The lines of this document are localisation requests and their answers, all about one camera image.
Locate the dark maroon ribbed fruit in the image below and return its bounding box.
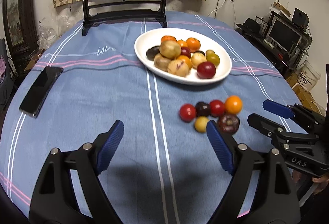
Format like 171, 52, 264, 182
217, 113, 240, 135

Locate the orange tomato back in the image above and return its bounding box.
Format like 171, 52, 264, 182
225, 95, 243, 114

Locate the red tomato back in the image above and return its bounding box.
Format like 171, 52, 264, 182
209, 99, 225, 117

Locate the small yellow fruit back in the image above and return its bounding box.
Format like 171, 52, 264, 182
194, 116, 209, 133

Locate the small yellow fruit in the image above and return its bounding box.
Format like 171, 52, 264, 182
206, 50, 215, 55
194, 116, 209, 133

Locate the small red cherry tomato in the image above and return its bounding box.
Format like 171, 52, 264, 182
179, 103, 196, 123

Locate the large red tomato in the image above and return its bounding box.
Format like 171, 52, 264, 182
181, 47, 191, 58
197, 62, 216, 79

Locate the large yellow orange tomato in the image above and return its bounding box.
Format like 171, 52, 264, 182
206, 53, 220, 67

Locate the small yellow fruit front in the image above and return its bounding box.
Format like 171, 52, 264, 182
206, 50, 215, 55

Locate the pale yellow melon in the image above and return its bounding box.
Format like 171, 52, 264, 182
190, 53, 207, 69

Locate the oval orange tomato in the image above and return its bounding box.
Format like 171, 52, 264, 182
177, 55, 192, 70

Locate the striped pale melon back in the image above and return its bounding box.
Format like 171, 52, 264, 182
167, 59, 190, 77

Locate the large orange tangerine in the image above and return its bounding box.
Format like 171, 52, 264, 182
186, 38, 201, 53

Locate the large golden round melon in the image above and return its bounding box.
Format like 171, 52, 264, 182
160, 40, 181, 60

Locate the tan melon with stem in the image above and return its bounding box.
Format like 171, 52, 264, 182
153, 53, 171, 72

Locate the large dark purple fruit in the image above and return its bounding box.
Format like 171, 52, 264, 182
146, 46, 160, 61

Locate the person right hand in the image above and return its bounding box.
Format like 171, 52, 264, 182
292, 170, 329, 194

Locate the cardboard box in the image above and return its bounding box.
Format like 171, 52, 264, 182
286, 73, 326, 116

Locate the white plastic bucket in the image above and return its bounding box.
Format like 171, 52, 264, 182
297, 60, 321, 93

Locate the black metal desk rack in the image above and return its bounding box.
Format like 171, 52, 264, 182
236, 8, 312, 76

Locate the dark purple tomato back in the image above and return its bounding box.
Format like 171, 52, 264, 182
195, 101, 211, 117

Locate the computer monitor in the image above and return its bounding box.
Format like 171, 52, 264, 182
266, 17, 302, 53

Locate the black speaker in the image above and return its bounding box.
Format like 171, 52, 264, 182
292, 8, 309, 32

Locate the black smartphone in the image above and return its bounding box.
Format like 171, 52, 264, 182
19, 66, 64, 118

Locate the white oval plate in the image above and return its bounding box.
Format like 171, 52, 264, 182
134, 28, 233, 86

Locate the blue striped tablecloth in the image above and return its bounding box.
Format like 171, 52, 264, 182
1, 12, 301, 223

